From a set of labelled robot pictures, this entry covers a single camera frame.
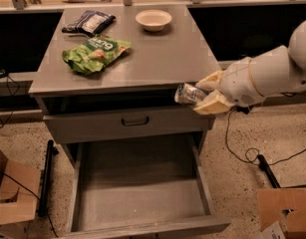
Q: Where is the right cardboard box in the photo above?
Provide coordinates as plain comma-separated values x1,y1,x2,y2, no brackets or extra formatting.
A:
257,188,306,239

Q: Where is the open grey lower drawer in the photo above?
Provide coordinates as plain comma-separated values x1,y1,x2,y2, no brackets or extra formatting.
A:
61,133,230,239

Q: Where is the black floor cable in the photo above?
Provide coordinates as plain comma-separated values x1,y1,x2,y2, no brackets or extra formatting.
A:
224,108,306,167

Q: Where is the black pole on floor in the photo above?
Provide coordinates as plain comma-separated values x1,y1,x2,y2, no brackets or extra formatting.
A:
38,139,58,217
257,154,280,188

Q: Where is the white paper bowl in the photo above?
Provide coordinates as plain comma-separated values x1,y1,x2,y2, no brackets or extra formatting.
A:
136,10,172,32

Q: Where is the cardboard box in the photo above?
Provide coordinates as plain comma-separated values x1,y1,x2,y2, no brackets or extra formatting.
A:
257,188,306,239
0,149,41,225

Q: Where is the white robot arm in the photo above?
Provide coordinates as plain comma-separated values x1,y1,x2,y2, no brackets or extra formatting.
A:
193,20,306,115

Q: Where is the dark blue snack bag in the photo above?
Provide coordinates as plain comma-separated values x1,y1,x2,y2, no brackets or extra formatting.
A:
62,10,116,37

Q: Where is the left cardboard box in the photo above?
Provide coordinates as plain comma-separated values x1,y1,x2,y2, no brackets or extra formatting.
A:
0,149,41,225

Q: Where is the black drawer handle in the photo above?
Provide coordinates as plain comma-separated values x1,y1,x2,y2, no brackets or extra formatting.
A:
121,117,150,126

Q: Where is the black pole on floor left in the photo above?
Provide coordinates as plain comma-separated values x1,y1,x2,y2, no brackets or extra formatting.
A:
38,139,58,217

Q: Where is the black pole on floor right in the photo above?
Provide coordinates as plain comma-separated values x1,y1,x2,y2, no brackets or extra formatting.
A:
257,154,280,188

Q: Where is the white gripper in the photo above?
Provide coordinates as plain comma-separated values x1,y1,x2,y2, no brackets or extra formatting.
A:
192,57,265,115

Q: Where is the grey upper drawer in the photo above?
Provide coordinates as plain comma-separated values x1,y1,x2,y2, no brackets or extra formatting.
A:
44,106,214,144

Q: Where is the green chip bag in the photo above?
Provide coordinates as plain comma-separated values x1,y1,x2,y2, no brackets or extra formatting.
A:
62,35,132,75

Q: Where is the grey drawer cabinet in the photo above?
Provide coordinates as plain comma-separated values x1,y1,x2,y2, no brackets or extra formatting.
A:
30,5,219,161

